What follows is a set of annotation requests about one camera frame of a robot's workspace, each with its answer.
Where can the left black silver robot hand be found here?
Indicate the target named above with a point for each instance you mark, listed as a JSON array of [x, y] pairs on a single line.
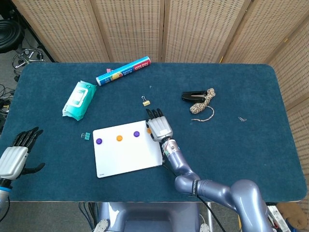
[[12, 160]]

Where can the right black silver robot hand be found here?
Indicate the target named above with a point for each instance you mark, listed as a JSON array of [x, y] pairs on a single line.
[[160, 126]]

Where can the purple round magnet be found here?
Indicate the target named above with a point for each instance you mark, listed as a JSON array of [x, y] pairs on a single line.
[[136, 134], [99, 141]]

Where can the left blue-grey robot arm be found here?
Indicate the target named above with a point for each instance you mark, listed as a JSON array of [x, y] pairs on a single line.
[[3, 193]]

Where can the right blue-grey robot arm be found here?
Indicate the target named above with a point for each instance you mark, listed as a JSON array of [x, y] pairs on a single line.
[[217, 191]]

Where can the white magnetic board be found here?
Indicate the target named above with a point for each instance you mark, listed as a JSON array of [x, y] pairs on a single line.
[[125, 157]]

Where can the small gold binder clip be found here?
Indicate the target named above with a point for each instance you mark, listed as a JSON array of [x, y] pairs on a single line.
[[146, 103]]

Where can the black stapler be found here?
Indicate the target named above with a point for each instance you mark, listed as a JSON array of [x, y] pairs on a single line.
[[190, 96]]

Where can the blue plastic food wrap roll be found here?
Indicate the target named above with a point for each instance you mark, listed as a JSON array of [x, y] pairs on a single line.
[[123, 71]]

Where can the green binder clip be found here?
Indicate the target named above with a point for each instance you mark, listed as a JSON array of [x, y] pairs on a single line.
[[87, 135]]

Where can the pink binder clip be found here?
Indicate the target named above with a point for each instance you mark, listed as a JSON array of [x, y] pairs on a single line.
[[108, 70]]

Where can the bent metal paper clip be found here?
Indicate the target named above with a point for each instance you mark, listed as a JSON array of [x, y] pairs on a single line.
[[241, 118]]

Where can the dark blue table mat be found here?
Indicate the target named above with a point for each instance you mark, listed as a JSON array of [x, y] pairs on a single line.
[[241, 149]]

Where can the green wet wipes pack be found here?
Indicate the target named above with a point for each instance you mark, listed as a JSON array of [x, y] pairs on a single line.
[[77, 99]]

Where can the blue-grey robot torso base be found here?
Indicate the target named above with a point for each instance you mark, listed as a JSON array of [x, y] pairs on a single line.
[[149, 217]]

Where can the wicker folding screen panel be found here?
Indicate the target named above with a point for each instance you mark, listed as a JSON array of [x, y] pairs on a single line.
[[297, 79], [260, 36], [67, 29], [200, 29], [132, 29]]

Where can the metal table leg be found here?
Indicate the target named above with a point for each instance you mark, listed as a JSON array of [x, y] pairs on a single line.
[[209, 217]]

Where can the white round base foot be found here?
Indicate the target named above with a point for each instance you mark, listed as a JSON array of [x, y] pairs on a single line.
[[205, 227], [101, 226]]

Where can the black stool with chrome base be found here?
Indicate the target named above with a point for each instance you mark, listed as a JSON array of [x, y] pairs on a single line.
[[9, 36]]

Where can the white printed cardboard box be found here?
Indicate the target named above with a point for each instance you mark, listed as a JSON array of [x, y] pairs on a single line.
[[272, 215]]

